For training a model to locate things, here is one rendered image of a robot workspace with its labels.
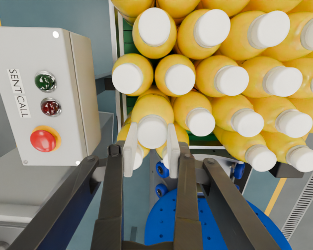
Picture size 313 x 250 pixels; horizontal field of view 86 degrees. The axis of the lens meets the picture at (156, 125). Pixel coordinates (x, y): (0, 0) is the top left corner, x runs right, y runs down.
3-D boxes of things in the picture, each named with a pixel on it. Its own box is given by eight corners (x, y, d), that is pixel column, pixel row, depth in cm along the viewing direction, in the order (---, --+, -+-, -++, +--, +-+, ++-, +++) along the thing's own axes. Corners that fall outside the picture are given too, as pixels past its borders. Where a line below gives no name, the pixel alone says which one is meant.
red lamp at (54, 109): (45, 114, 24) (40, 117, 23) (41, 99, 23) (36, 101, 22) (60, 114, 24) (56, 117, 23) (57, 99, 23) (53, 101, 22)
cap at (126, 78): (141, 63, 23) (140, 63, 21) (142, 91, 25) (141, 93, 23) (113, 64, 23) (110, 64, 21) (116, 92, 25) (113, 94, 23)
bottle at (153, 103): (164, 115, 41) (172, 156, 24) (136, 110, 41) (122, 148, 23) (171, 87, 39) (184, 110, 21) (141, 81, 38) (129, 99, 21)
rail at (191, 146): (124, 142, 42) (122, 148, 40) (124, 139, 42) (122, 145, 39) (280, 144, 43) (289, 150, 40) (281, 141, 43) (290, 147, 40)
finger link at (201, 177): (181, 169, 13) (219, 171, 13) (175, 141, 18) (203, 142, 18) (180, 184, 14) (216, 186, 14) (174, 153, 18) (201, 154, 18)
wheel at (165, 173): (165, 182, 43) (170, 179, 44) (165, 167, 41) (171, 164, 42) (154, 173, 46) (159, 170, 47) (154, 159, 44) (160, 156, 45)
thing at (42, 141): (37, 149, 26) (32, 153, 25) (31, 127, 25) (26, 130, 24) (60, 149, 26) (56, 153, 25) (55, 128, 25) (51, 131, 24)
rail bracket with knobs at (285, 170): (245, 156, 50) (267, 178, 41) (251, 134, 48) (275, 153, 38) (278, 156, 50) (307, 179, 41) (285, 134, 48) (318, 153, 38)
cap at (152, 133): (163, 145, 23) (164, 151, 22) (135, 140, 23) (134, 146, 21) (169, 119, 22) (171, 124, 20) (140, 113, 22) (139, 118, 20)
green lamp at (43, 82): (39, 90, 23) (34, 91, 22) (36, 73, 22) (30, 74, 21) (56, 90, 23) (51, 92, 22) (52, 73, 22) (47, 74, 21)
